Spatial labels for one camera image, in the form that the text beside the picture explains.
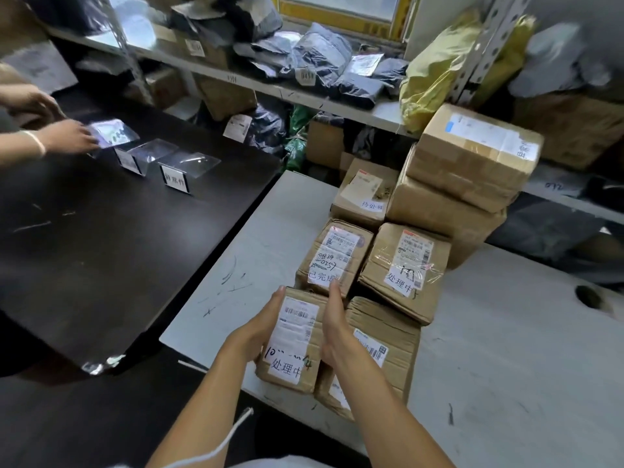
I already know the person's left hand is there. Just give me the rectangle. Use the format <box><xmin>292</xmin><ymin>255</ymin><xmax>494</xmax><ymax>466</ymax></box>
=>
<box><xmin>226</xmin><ymin>285</ymin><xmax>287</xmax><ymax>365</ymax></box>

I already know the person's right hand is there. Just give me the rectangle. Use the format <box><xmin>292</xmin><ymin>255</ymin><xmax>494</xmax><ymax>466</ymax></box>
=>
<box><xmin>319</xmin><ymin>279</ymin><xmax>365</xmax><ymax>372</ymax></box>

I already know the narrow box with label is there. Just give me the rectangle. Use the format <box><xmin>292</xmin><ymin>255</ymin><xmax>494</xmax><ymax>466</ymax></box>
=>
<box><xmin>255</xmin><ymin>287</ymin><xmax>328</xmax><ymax>395</ymax></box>

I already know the person's left forearm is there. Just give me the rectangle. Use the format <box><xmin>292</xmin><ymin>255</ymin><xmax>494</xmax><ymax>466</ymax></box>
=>
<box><xmin>146</xmin><ymin>343</ymin><xmax>255</xmax><ymax>468</ymax></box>

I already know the person's right forearm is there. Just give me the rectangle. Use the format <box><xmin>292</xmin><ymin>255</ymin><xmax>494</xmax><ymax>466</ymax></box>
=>
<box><xmin>331</xmin><ymin>344</ymin><xmax>457</xmax><ymax>468</ymax></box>

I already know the green plastic bag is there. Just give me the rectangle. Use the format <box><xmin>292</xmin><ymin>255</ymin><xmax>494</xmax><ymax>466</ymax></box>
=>
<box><xmin>282</xmin><ymin>104</ymin><xmax>313</xmax><ymax>174</ymax></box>

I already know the black plastic mailer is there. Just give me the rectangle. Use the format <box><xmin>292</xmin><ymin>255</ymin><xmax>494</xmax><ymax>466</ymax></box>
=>
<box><xmin>223</xmin><ymin>104</ymin><xmax>289</xmax><ymax>157</ymax></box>

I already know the dark grey plastic mailer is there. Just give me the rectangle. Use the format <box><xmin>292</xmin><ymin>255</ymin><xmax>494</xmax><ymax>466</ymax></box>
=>
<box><xmin>487</xmin><ymin>199</ymin><xmax>624</xmax><ymax>288</ymax></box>

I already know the grey metal shelf rack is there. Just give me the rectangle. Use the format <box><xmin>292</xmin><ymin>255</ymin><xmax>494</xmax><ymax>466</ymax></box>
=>
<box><xmin>448</xmin><ymin>0</ymin><xmax>624</xmax><ymax>228</ymax></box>
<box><xmin>44</xmin><ymin>23</ymin><xmax>420</xmax><ymax>140</ymax></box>

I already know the olive yellow bag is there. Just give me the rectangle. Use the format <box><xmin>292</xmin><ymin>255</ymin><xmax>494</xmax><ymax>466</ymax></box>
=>
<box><xmin>399</xmin><ymin>6</ymin><xmax>537</xmax><ymax>135</ymax></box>

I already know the pile of grey plastic mailers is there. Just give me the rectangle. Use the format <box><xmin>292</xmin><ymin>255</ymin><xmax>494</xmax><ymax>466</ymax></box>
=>
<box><xmin>233</xmin><ymin>21</ymin><xmax>410</xmax><ymax>111</ymax></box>

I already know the white wristband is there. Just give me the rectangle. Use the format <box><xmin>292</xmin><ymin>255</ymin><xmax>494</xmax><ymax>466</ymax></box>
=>
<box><xmin>21</xmin><ymin>130</ymin><xmax>47</xmax><ymax>157</ymax></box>

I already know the pile of grey mailer bags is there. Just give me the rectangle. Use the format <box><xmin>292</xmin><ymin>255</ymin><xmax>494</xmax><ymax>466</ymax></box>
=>
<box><xmin>151</xmin><ymin>0</ymin><xmax>283</xmax><ymax>69</ymax></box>

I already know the small handwritten cardboard box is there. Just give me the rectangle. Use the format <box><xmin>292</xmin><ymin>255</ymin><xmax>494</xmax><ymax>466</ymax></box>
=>
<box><xmin>512</xmin><ymin>92</ymin><xmax>624</xmax><ymax>171</ymax></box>

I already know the yellow framed window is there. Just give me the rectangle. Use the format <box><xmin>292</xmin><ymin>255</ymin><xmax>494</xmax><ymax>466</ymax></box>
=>
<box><xmin>270</xmin><ymin>0</ymin><xmax>415</xmax><ymax>42</ymax></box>

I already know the crumpled grey plastic bag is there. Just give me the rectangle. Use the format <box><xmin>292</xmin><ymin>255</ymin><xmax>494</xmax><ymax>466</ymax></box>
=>
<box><xmin>506</xmin><ymin>21</ymin><xmax>613</xmax><ymax>98</ymax></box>

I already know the white neck cord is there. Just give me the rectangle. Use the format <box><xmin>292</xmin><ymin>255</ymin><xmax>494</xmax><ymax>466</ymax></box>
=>
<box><xmin>163</xmin><ymin>408</ymin><xmax>254</xmax><ymax>468</ymax></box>

